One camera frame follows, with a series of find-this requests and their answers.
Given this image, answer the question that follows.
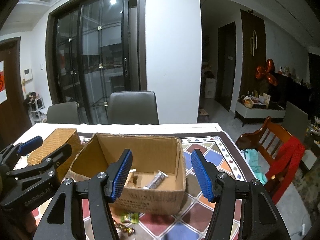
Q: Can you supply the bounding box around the wooden chair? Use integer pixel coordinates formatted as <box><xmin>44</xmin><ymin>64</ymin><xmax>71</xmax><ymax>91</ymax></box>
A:
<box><xmin>235</xmin><ymin>117</ymin><xmax>293</xmax><ymax>193</ymax></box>

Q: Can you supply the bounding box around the grey dining chair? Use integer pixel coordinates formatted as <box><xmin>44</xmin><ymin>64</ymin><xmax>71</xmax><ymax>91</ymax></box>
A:
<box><xmin>108</xmin><ymin>90</ymin><xmax>159</xmax><ymax>125</ymax></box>
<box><xmin>46</xmin><ymin>102</ymin><xmax>81</xmax><ymax>125</ymax></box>

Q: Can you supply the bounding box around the red foil balloon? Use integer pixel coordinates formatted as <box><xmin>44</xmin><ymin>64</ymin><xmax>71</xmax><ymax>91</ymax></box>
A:
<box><xmin>255</xmin><ymin>59</ymin><xmax>278</xmax><ymax>86</ymax></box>

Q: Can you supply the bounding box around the glass sliding door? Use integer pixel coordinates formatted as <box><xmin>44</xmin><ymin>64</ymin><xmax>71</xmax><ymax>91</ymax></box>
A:
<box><xmin>46</xmin><ymin>0</ymin><xmax>147</xmax><ymax>124</ymax></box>

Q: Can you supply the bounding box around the silver blue stick packet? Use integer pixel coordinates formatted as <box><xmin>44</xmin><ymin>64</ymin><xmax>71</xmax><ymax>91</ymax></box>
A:
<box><xmin>143</xmin><ymin>170</ymin><xmax>168</xmax><ymax>190</ymax></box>

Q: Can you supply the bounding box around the woven wicker box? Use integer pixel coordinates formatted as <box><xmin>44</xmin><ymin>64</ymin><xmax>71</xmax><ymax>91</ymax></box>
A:
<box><xmin>27</xmin><ymin>128</ymin><xmax>84</xmax><ymax>181</ymax></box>

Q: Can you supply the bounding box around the brown cardboard box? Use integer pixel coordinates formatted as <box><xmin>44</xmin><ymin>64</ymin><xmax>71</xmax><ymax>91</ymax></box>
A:
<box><xmin>66</xmin><ymin>133</ymin><xmax>186</xmax><ymax>215</ymax></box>

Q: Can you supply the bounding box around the red fu door poster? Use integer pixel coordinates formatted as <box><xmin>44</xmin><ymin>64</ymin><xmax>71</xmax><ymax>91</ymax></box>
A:
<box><xmin>0</xmin><ymin>61</ymin><xmax>7</xmax><ymax>103</ymax></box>

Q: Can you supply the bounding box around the grey dining chair centre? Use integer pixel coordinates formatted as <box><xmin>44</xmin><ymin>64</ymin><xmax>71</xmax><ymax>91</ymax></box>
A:
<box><xmin>108</xmin><ymin>90</ymin><xmax>159</xmax><ymax>125</ymax></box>

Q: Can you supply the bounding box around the green snack packet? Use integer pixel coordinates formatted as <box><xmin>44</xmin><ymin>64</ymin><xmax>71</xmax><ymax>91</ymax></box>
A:
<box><xmin>120</xmin><ymin>212</ymin><xmax>139</xmax><ymax>224</ymax></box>

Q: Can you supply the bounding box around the red gold candy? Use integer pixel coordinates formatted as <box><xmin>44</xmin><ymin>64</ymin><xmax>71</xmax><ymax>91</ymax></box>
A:
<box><xmin>113</xmin><ymin>220</ymin><xmax>136</xmax><ymax>236</ymax></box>

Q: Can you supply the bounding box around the teal cloth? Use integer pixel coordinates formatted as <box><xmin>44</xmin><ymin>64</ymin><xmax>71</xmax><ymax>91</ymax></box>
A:
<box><xmin>241</xmin><ymin>148</ymin><xmax>267</xmax><ymax>185</ymax></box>

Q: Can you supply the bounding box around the colourful diamond table mat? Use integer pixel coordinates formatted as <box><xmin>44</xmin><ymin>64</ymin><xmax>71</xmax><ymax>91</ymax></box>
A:
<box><xmin>78</xmin><ymin>132</ymin><xmax>253</xmax><ymax>239</ymax></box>

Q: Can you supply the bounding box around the red garment on chair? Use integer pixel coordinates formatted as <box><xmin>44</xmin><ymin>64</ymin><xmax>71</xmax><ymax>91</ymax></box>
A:
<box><xmin>265</xmin><ymin>136</ymin><xmax>305</xmax><ymax>204</ymax></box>

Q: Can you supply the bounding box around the grey dining chair left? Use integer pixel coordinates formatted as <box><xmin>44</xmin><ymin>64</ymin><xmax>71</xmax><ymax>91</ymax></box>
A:
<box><xmin>46</xmin><ymin>102</ymin><xmax>81</xmax><ymax>125</ymax></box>

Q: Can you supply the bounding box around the white low tv cabinet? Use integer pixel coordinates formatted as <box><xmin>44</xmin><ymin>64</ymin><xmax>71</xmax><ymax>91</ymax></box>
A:
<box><xmin>234</xmin><ymin>101</ymin><xmax>285</xmax><ymax>126</ymax></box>

